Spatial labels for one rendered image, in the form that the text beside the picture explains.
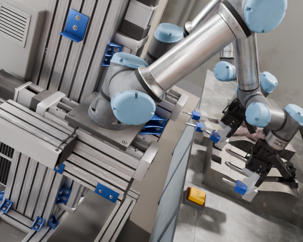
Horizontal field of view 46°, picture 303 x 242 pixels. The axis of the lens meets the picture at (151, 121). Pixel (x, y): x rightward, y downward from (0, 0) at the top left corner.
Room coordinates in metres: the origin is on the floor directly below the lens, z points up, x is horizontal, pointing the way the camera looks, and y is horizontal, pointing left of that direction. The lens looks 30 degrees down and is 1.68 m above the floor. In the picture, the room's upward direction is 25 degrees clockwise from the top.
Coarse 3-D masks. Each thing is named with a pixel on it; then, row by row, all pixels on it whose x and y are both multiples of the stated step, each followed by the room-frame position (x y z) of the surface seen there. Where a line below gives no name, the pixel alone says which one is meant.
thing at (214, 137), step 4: (208, 132) 1.43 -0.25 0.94; (212, 132) 1.44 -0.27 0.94; (216, 132) 1.44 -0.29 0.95; (212, 136) 1.41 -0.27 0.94; (216, 136) 1.41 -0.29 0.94; (212, 140) 1.41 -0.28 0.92; (216, 140) 1.41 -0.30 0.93; (216, 144) 1.41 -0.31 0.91; (220, 144) 1.41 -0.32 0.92; (224, 144) 1.41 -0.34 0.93; (220, 148) 1.41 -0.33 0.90
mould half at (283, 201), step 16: (208, 160) 1.34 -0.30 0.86; (224, 160) 1.34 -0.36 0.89; (240, 160) 1.41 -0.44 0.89; (208, 176) 1.24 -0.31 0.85; (224, 176) 1.24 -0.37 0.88; (240, 176) 1.28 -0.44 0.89; (224, 192) 1.24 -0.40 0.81; (272, 192) 1.24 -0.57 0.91; (288, 192) 1.25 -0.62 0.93; (272, 208) 1.24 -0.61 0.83; (288, 208) 1.24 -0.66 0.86
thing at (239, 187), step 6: (222, 180) 1.13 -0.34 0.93; (228, 180) 1.14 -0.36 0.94; (234, 186) 1.14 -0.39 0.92; (240, 186) 1.12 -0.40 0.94; (246, 186) 1.14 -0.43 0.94; (240, 192) 1.12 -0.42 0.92; (246, 192) 1.12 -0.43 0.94; (252, 192) 1.12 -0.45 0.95; (246, 198) 1.12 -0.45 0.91; (252, 198) 1.12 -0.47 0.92
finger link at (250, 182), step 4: (252, 176) 1.11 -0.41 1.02; (256, 176) 1.11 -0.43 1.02; (244, 180) 1.10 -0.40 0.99; (248, 180) 1.10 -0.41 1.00; (252, 180) 1.11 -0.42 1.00; (256, 180) 1.11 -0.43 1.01; (248, 184) 1.10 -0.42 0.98; (252, 184) 1.10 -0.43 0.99; (252, 188) 1.10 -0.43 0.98; (256, 188) 1.10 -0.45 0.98; (248, 192) 1.10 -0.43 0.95
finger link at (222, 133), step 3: (228, 126) 1.39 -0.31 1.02; (219, 129) 1.39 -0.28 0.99; (222, 129) 1.39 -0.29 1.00; (225, 129) 1.39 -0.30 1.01; (228, 129) 1.39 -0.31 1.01; (219, 132) 1.39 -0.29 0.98; (222, 132) 1.39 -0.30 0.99; (225, 132) 1.39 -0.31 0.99; (228, 132) 1.38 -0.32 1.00; (222, 135) 1.39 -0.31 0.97; (225, 135) 1.38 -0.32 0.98; (222, 138) 1.38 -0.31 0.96; (225, 138) 1.38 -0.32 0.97; (222, 141) 1.39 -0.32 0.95
